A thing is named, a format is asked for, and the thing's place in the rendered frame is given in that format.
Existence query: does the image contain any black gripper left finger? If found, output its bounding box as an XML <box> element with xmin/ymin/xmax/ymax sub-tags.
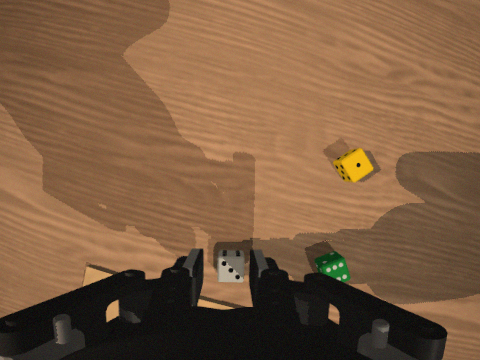
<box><xmin>0</xmin><ymin>248</ymin><xmax>204</xmax><ymax>360</ymax></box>

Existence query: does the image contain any white die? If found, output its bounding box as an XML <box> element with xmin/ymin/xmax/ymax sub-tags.
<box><xmin>217</xmin><ymin>250</ymin><xmax>244</xmax><ymax>282</ymax></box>

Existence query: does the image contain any green die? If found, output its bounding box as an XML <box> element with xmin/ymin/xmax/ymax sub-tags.
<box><xmin>314</xmin><ymin>251</ymin><xmax>351</xmax><ymax>282</ymax></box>

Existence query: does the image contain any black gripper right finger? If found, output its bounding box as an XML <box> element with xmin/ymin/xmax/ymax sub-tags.
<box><xmin>249</xmin><ymin>250</ymin><xmax>447</xmax><ymax>360</ymax></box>

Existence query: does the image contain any yellow die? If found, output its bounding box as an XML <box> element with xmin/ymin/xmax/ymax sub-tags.
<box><xmin>333</xmin><ymin>148</ymin><xmax>373</xmax><ymax>182</ymax></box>

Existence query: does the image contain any tan square mat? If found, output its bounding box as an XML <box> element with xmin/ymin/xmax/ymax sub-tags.
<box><xmin>83</xmin><ymin>265</ymin><xmax>242</xmax><ymax>322</ymax></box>

